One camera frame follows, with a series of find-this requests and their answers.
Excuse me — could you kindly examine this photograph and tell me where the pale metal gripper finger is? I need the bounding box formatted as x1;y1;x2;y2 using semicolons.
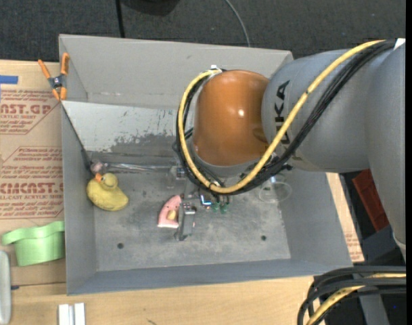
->
173;204;187;242
184;206;198;236

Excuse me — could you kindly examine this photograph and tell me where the pink and yellow toy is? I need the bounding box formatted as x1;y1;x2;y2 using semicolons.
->
156;194;183;230

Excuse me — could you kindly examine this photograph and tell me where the grey metal bin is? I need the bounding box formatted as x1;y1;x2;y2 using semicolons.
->
58;34;354;296

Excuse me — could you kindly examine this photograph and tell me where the clear glass cup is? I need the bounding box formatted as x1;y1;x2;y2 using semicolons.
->
258;174;292;202

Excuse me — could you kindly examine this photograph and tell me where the clear plastic tube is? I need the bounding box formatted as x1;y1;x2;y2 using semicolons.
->
89;160;186;189

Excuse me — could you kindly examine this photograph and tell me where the yellow rubber duck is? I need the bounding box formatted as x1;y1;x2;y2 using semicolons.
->
86;172;129;212

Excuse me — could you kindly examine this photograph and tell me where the light green plastic cup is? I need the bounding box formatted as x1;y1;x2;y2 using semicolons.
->
1;221;66;267

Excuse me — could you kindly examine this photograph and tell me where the brown cardboard board red print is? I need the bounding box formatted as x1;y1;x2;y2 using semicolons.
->
0;58;366;286

